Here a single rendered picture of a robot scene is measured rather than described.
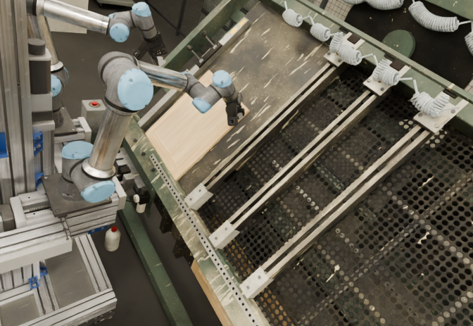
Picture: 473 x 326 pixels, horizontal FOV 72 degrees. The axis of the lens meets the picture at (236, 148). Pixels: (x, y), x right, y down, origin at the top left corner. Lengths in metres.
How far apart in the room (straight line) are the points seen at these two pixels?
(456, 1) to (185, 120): 1.49
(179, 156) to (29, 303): 1.10
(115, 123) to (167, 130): 0.91
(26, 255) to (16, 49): 0.73
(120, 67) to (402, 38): 1.49
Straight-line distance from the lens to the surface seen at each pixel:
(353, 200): 1.42
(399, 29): 2.09
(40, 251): 1.48
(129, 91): 1.06
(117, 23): 1.58
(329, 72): 1.69
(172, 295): 2.27
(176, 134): 1.98
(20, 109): 1.42
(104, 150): 1.20
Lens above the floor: 2.16
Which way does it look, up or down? 34 degrees down
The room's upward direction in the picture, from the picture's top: 22 degrees clockwise
